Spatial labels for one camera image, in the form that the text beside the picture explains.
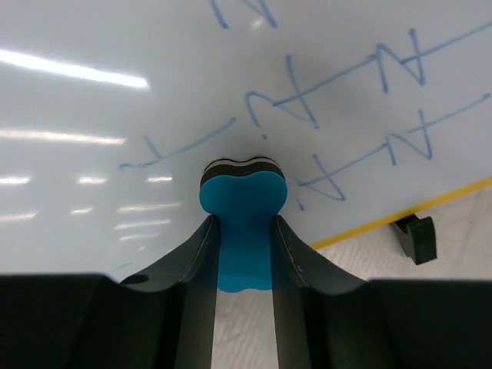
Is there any blue whiteboard eraser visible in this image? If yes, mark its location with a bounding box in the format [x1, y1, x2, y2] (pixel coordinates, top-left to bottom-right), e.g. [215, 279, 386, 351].
[199, 156, 288, 293]

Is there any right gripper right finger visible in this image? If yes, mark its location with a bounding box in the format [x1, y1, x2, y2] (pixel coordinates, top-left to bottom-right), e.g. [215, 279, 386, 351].
[271, 215, 364, 368]

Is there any yellow-framed whiteboard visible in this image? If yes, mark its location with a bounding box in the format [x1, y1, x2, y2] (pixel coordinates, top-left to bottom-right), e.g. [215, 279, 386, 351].
[1, 1, 491, 280]

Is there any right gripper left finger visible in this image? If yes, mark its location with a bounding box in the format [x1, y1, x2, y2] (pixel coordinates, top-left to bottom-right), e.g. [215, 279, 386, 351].
[120, 215, 220, 368]

